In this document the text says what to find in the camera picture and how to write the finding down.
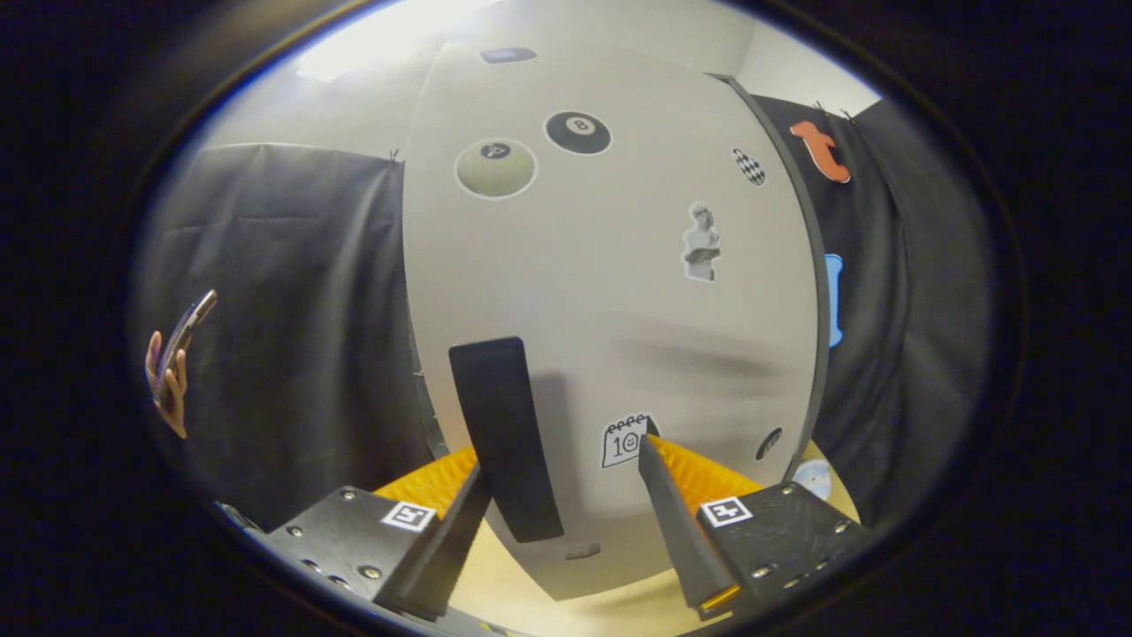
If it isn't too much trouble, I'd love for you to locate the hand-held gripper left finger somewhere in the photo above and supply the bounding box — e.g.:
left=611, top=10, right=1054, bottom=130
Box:
left=264, top=446, right=493, bottom=622

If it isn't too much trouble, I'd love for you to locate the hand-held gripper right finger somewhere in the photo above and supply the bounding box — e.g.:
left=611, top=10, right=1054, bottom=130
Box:
left=637, top=434, right=876, bottom=620

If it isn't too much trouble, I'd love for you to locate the black door handle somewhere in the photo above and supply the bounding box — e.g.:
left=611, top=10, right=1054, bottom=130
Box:
left=448, top=336, right=565, bottom=543

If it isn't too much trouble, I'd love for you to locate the smartphone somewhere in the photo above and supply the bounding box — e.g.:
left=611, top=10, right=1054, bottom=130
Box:
left=152, top=290, right=218, bottom=399

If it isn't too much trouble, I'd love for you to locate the pale blue round object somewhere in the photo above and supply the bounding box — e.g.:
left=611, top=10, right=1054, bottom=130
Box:
left=790, top=458, right=834, bottom=503

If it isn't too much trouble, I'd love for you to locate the grey cabinet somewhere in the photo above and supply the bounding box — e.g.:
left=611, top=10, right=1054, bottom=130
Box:
left=707, top=75, right=832, bottom=461

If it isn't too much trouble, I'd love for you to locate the black backdrop cloth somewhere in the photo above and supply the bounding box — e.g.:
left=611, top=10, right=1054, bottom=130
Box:
left=133, top=93, right=996, bottom=532

